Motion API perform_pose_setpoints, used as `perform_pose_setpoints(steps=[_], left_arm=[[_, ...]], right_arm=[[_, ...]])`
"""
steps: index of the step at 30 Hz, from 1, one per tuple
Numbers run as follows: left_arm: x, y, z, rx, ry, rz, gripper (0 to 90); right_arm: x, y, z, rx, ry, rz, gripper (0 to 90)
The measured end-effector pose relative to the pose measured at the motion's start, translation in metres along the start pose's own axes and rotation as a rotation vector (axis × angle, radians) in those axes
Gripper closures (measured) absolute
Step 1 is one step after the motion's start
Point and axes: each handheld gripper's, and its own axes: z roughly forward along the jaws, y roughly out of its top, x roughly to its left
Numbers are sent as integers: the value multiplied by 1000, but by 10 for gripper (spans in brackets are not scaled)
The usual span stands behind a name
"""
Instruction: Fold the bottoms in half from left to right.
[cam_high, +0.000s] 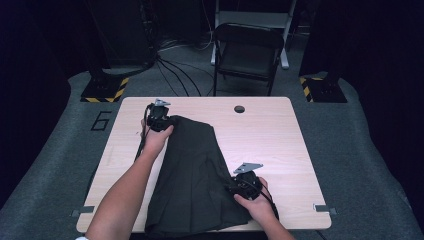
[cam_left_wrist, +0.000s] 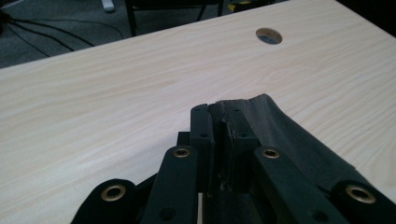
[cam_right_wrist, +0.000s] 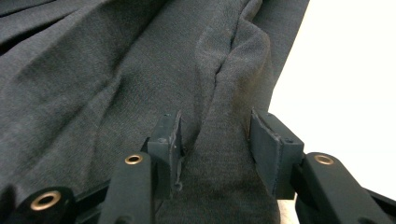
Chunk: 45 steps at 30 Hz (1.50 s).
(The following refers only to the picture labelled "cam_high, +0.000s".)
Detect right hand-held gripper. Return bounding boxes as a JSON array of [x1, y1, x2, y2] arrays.
[[227, 162, 264, 201]]

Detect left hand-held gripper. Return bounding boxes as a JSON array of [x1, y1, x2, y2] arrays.
[[145, 98, 175, 133]]

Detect black pleated skirt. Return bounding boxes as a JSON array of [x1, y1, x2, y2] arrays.
[[144, 114, 255, 239]]

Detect person's left hand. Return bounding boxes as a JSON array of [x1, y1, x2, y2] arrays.
[[140, 119, 175, 158]]

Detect person's right hand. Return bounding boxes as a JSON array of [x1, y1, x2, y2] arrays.
[[233, 176, 278, 228]]

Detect black stand base striped edge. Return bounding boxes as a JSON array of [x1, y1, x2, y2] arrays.
[[80, 76, 130, 104], [298, 75, 348, 104]]

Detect grey tape piece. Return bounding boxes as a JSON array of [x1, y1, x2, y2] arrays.
[[313, 203, 338, 216], [71, 205, 96, 218]]

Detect black equipment cabinet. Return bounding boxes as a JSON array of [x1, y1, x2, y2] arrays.
[[84, 0, 158, 69]]

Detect black folding chair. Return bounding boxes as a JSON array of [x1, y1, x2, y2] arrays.
[[211, 22, 286, 98]]

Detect dark curtain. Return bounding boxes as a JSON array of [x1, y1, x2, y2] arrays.
[[0, 0, 88, 201], [298, 0, 424, 214]]

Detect left hand-held gripper black cable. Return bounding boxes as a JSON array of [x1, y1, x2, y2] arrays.
[[133, 103, 152, 162]]

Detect hand-held gripper black cable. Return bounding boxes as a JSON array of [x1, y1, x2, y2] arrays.
[[242, 179, 280, 221], [133, 103, 152, 162]]

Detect right hand-held gripper black cable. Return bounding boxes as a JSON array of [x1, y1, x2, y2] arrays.
[[242, 179, 280, 221]]

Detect black floor cables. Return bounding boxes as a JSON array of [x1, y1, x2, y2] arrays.
[[153, 36, 215, 98]]

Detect white metal stand frame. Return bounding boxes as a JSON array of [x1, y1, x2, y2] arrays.
[[210, 0, 298, 70]]

